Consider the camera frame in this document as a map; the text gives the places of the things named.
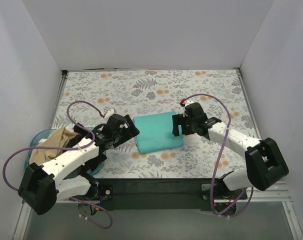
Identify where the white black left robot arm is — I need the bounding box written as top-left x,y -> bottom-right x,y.
18,113 -> 140,215

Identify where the clear blue plastic basket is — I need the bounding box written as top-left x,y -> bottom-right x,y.
24,128 -> 104,180

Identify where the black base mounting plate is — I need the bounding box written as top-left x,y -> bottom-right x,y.
68,177 -> 247,212

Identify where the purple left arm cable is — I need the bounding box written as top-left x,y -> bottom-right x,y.
3,100 -> 114,230

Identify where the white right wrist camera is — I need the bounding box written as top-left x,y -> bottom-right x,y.
179,98 -> 194,107

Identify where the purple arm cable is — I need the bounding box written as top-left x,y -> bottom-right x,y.
180,93 -> 254,217
3,100 -> 114,230

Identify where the aluminium frame rail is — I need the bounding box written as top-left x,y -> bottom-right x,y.
14,182 -> 303,240

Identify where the teal t shirt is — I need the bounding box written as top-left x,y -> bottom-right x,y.
133,111 -> 184,154

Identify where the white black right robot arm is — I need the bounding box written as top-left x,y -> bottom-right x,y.
172,101 -> 289,196

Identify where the beige t shirt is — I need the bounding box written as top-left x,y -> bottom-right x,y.
28,126 -> 79,167

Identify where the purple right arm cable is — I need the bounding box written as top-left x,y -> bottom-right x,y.
180,93 -> 254,217

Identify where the black t shirt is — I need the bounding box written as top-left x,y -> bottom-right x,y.
65,123 -> 109,175

